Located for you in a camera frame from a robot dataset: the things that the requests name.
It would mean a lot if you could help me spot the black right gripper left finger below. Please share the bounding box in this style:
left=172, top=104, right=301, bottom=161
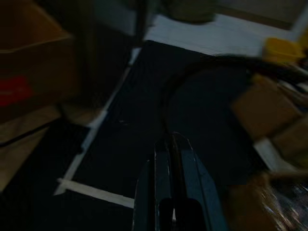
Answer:
left=133, top=141, right=174, bottom=231

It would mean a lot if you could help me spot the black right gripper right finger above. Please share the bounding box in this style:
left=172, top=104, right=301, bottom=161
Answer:
left=172, top=131, right=228, bottom=231

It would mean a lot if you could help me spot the thick black cable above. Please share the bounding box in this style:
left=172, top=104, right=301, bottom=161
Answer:
left=162, top=54, right=308, bottom=135

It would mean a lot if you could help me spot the white floor tape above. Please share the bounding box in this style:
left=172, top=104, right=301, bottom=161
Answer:
left=53, top=47, right=142, bottom=209

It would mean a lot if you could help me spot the dark blue carpet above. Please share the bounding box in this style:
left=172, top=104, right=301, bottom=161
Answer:
left=0, top=39, right=265, bottom=231

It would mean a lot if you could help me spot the brown cardboard box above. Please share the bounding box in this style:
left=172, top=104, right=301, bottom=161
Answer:
left=230, top=74, right=308, bottom=145

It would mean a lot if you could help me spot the yellow plastic container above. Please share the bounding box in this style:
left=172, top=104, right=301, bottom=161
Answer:
left=262, top=37, right=307, bottom=64

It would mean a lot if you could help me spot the green garbage bag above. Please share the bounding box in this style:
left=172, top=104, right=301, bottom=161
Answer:
left=166, top=0, right=217, bottom=24

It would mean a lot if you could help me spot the open cardboard box red label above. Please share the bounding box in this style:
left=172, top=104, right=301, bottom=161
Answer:
left=0, top=0, right=80, bottom=125

